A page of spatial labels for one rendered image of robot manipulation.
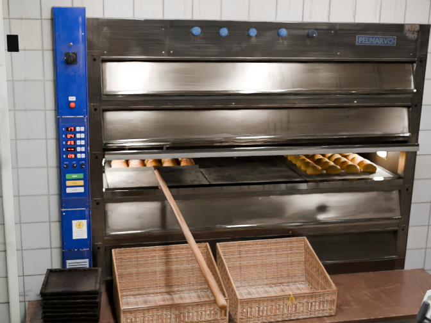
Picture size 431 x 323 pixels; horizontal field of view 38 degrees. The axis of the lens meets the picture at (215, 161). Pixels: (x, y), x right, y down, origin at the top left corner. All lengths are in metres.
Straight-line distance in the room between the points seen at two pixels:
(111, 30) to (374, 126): 1.60
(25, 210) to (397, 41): 2.28
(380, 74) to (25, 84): 1.96
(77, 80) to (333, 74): 1.42
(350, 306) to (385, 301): 0.22
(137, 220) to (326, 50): 1.42
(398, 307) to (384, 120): 1.07
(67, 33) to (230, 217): 1.36
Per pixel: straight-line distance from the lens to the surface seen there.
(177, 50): 3.38
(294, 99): 3.57
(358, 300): 3.70
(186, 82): 3.38
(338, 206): 3.84
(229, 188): 3.57
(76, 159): 3.38
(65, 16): 3.28
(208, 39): 3.40
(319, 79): 3.60
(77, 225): 3.49
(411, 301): 3.79
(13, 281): 3.63
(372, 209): 3.93
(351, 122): 3.73
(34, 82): 3.34
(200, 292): 3.63
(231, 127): 3.48
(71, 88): 3.31
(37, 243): 3.56
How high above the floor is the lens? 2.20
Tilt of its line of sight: 14 degrees down
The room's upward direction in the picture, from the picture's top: 2 degrees clockwise
